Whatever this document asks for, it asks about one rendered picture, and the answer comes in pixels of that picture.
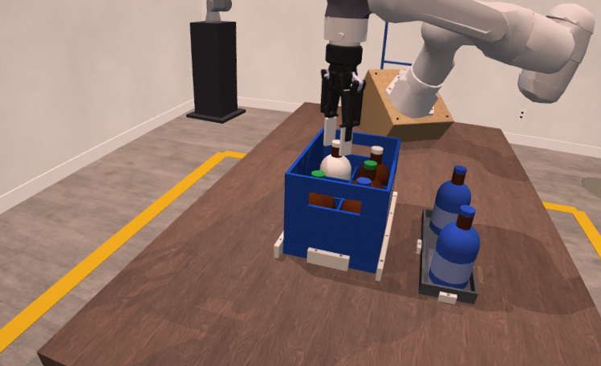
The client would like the white bottle with grey label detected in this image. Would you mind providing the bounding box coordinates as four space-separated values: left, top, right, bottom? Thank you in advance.
320 140 351 180

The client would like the blue bottle with white label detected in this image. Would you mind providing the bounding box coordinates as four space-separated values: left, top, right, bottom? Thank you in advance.
429 165 471 235

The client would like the brown bottle with white cap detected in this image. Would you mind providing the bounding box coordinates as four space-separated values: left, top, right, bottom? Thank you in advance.
357 146 390 187

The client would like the blue crate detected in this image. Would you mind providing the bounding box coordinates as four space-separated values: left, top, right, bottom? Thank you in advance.
283 128 401 274

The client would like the blue bottle with light blue label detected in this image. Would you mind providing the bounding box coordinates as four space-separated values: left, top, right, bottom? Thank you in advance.
428 205 480 289

